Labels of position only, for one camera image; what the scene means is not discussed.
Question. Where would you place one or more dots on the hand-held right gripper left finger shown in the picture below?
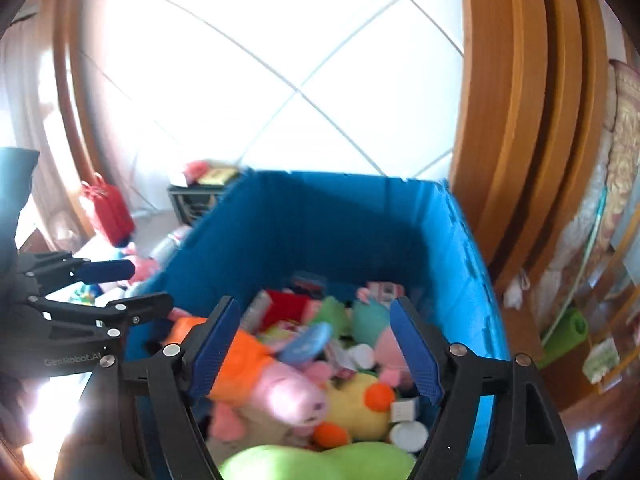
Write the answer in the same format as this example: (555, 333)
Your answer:
(212, 355)

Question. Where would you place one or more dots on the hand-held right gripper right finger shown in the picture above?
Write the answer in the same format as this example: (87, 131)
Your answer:
(417, 355)

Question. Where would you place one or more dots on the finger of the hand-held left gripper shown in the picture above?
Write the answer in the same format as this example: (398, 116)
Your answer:
(107, 270)
(145, 305)

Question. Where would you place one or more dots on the pink pony plush orange mane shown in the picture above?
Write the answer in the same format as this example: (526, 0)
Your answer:
(260, 370)

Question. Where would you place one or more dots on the blue plastic container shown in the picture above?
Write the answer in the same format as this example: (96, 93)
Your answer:
(325, 230)

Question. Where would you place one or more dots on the pink plush toy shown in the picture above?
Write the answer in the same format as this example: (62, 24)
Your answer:
(392, 355)

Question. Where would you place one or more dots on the small white box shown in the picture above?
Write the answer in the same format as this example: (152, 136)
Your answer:
(405, 410)

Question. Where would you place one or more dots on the teal plush toy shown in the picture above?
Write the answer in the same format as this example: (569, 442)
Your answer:
(370, 320)

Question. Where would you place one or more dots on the red toy suitcase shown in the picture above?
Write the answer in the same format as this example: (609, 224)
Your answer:
(107, 210)

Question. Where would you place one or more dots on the yellow duck plush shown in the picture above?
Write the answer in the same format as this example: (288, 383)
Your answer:
(355, 405)

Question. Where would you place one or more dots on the red box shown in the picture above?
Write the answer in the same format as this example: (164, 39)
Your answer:
(285, 307)

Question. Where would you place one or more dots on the grey blue plush toy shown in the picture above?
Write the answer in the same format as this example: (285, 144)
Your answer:
(307, 342)

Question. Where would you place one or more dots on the black gift bag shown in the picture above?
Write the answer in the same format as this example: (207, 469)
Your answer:
(192, 207)

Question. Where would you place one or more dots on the small pink tissue pack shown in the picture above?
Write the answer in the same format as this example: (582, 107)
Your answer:
(195, 172)

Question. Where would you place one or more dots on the flat gold box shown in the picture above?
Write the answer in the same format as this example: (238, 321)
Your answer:
(217, 176)

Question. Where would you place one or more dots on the green plush toy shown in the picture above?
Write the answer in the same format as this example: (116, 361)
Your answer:
(320, 462)

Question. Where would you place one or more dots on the green rolled mat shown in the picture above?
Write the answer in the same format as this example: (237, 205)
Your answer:
(567, 335)

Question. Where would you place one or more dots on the white curtain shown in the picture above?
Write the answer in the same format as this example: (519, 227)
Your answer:
(25, 85)

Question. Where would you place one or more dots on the rolled patterned carpet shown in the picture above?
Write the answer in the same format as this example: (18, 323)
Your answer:
(620, 170)

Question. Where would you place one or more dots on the padded headboard wooden frame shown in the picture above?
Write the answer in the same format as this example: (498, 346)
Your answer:
(500, 110)

